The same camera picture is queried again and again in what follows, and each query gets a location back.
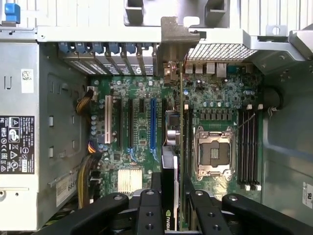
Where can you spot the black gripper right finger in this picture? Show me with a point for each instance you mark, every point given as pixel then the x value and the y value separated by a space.
pixel 207 215

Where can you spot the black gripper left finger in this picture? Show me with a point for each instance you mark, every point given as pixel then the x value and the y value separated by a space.
pixel 149 213

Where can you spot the green and black graphics card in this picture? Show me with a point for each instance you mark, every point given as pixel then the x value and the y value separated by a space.
pixel 171 49

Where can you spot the small silver heat sink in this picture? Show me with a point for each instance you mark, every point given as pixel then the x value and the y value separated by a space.
pixel 129 180

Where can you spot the CPU socket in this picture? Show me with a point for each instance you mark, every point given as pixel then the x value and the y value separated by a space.
pixel 215 154

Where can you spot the black RAM slot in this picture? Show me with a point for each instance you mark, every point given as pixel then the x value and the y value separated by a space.
pixel 192 147
pixel 251 147
pixel 240 147
pixel 186 147
pixel 256 147
pixel 246 147

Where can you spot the metal socket cover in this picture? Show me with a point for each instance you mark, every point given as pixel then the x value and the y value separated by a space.
pixel 212 133

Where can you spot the blue expansion slot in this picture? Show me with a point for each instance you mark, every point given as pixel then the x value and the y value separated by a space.
pixel 153 122

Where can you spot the long black expansion slot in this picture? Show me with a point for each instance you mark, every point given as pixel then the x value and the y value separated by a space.
pixel 130 122
pixel 118 122
pixel 163 105

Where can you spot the open black PC case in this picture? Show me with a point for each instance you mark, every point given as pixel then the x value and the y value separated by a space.
pixel 288 159

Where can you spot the thin metal locking lever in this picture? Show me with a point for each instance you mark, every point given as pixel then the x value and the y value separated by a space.
pixel 245 122

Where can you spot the white expansion slot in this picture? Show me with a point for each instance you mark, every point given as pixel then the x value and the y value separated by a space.
pixel 108 117

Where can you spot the short black expansion slot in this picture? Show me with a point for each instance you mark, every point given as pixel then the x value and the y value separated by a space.
pixel 142 106

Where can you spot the green motherboard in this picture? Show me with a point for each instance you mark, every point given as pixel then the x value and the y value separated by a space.
pixel 137 85

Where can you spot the blue slot cover clip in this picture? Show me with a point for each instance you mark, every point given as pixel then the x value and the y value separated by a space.
pixel 81 47
pixel 97 47
pixel 130 47
pixel 114 47
pixel 64 47

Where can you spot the silver power supply unit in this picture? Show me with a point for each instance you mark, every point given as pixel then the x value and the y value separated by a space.
pixel 19 73

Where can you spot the grey parts rack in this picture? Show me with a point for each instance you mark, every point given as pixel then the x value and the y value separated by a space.
pixel 216 18

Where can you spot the small blue plastic clip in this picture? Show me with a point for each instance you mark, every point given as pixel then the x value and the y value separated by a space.
pixel 12 12

